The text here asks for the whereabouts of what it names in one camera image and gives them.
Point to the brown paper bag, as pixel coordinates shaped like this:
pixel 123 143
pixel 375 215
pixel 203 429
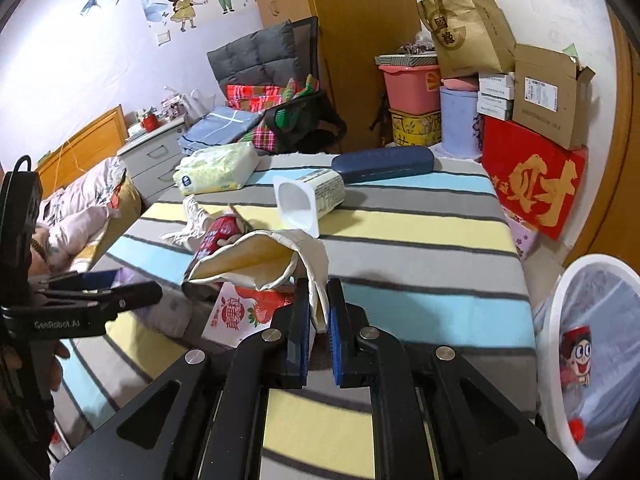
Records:
pixel 470 36

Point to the wooden wardrobe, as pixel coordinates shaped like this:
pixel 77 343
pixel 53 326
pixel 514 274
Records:
pixel 351 34

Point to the white round trash bin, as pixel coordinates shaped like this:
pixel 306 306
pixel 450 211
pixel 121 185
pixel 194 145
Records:
pixel 555 359

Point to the wooden door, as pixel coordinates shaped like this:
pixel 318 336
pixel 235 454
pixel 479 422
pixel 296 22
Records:
pixel 612 227

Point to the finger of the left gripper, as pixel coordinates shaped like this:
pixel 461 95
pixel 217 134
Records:
pixel 80 279
pixel 73 300

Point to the wooden bed headboard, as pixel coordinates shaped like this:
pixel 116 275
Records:
pixel 101 139

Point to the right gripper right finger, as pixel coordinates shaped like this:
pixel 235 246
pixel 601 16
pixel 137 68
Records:
pixel 345 322

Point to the red strawberry milk carton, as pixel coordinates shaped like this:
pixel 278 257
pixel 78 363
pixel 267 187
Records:
pixel 240 312

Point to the left hand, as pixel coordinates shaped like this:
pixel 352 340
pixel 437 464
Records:
pixel 51 370

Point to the stacked white small boxes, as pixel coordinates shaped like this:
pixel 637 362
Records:
pixel 496 94

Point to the dark blue glasses case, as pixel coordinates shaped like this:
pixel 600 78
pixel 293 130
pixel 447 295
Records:
pixel 384 163

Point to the pink floral box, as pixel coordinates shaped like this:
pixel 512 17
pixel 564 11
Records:
pixel 524 235

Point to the red plaid fabric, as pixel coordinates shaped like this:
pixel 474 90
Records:
pixel 259 99

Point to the open cardboard box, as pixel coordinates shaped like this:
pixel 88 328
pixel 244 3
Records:
pixel 552 95

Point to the lavender cylindrical box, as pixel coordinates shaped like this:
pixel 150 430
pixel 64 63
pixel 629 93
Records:
pixel 462 124

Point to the cream cloth bag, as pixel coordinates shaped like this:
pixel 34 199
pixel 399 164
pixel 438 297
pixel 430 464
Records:
pixel 261 260

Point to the folded blue cloth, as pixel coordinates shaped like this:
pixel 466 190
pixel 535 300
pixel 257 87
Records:
pixel 221 126

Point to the black handbag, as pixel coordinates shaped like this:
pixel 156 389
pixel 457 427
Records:
pixel 306 124

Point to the white bedside drawer cabinet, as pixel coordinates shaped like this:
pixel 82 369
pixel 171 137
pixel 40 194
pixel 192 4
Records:
pixel 152 159

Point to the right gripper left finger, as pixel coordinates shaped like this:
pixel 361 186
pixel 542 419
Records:
pixel 298 342

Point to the pink plastic storage bin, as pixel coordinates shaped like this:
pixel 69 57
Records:
pixel 412 90

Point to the white yogurt cup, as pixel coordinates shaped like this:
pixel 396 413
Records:
pixel 304 201

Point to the green tissue pack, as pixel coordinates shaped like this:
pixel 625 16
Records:
pixel 216 169

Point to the yellow patterned box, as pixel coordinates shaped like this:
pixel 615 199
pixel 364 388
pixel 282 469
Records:
pixel 420 130

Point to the red round lid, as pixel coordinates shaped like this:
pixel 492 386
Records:
pixel 577 429

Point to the cartoon face can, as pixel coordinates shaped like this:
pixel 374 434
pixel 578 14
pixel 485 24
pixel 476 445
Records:
pixel 575 357

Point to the translucent trash bag liner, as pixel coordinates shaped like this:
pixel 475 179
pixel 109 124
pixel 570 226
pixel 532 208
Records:
pixel 600 359

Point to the grey quilted cushion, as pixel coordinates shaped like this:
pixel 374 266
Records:
pixel 269 57

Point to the floral bed quilt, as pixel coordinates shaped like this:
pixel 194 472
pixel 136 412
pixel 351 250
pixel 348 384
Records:
pixel 78 223

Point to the red gift box gold character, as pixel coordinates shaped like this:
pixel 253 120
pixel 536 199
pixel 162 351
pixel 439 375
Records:
pixel 534 177

